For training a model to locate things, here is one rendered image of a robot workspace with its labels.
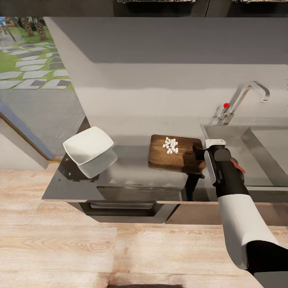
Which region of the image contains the cutting board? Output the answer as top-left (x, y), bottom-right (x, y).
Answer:
top-left (148, 134), bottom-right (207, 169)

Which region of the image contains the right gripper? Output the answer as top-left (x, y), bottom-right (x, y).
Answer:
top-left (196, 149), bottom-right (206, 160)

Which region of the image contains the parer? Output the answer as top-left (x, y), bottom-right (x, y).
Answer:
top-left (230, 159), bottom-right (246, 174)

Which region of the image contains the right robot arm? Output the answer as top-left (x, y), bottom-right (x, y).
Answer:
top-left (196, 139), bottom-right (288, 288)

